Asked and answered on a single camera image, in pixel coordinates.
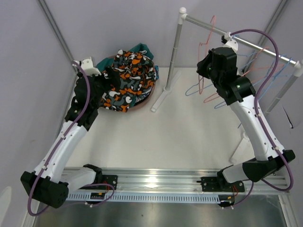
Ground dark green shorts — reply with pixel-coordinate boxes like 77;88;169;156
96;43;154;72

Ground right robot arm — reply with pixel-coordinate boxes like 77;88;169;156
197;47;295;192

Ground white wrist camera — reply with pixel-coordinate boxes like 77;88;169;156
221;32;239;53
72;57;101;76

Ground orange black camouflage shorts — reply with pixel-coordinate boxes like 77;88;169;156
100;49;157;113

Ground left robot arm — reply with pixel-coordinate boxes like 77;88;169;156
20;66;117;216

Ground grey frame profile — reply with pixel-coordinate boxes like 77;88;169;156
37;0;74;61

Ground slotted cable duct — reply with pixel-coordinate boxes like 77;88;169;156
67;192;220;204

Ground pink wire hanger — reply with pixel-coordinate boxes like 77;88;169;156
203;46;270;104
198;15;216;95

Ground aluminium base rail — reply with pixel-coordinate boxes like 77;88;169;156
102;168;288;195

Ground blue wire hanger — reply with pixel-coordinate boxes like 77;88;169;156
214;53;295;109
237;52;260;73
185;81;212;96

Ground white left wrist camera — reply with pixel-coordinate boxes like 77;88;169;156
72;57;101;76

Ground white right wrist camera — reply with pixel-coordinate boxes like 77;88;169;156
221;32;239;53

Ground pink plastic basket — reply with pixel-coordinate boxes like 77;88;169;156
104;53;157;111

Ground white metal clothes rack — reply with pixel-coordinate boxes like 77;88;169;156
151;7;303;164

